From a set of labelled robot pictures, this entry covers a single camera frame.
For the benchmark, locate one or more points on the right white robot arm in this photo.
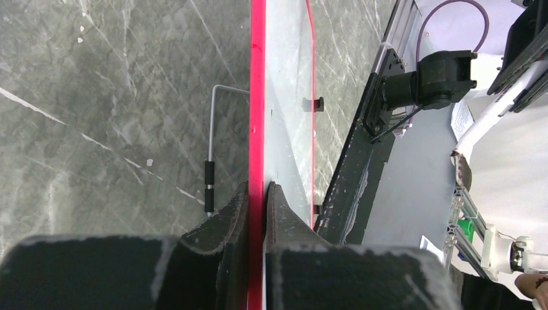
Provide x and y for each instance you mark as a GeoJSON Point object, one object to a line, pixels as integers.
{"type": "Point", "coordinates": [445, 77]}

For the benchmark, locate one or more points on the silver rod with black grips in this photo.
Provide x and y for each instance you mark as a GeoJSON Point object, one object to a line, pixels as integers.
{"type": "Point", "coordinates": [209, 164]}

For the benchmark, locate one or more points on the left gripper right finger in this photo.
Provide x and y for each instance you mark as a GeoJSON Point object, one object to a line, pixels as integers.
{"type": "Point", "coordinates": [304, 271]}

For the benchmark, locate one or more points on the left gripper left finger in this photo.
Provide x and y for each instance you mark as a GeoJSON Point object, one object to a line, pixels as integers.
{"type": "Point", "coordinates": [205, 268]}

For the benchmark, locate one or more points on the black board clip left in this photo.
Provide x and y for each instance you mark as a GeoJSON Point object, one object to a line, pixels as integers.
{"type": "Point", "coordinates": [317, 209]}

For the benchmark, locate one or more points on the aluminium frame rail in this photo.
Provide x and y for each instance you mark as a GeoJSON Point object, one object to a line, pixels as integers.
{"type": "Point", "coordinates": [398, 35]}

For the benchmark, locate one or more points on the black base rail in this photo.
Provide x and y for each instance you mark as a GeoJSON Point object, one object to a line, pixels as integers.
{"type": "Point", "coordinates": [349, 199]}

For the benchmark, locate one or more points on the red framed whiteboard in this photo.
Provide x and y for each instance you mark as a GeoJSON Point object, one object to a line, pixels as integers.
{"type": "Point", "coordinates": [281, 120]}

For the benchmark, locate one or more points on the black board clip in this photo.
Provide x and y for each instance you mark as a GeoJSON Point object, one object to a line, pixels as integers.
{"type": "Point", "coordinates": [317, 209]}
{"type": "Point", "coordinates": [316, 105]}

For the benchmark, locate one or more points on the black board clip right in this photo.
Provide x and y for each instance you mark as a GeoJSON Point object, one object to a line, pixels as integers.
{"type": "Point", "coordinates": [316, 105]}

